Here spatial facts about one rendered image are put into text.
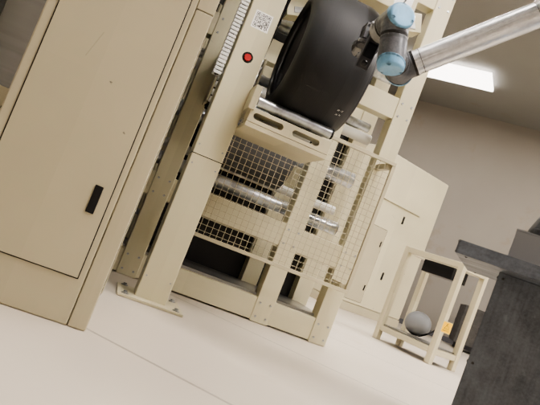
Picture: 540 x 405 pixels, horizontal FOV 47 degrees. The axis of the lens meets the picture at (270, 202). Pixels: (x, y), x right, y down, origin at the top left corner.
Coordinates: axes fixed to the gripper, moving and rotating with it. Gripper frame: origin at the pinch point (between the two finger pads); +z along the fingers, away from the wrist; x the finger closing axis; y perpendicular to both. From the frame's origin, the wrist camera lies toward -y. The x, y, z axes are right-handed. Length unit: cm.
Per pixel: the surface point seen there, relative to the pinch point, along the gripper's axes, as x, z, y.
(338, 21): 8.9, 6.6, 13.3
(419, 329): -192, 239, -66
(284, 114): 12.8, 23.8, -24.0
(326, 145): -7.2, 22.1, -29.2
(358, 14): 1.6, 9.5, 21.5
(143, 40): 70, -49, -46
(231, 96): 34, 31, -23
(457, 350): -219, 223, -73
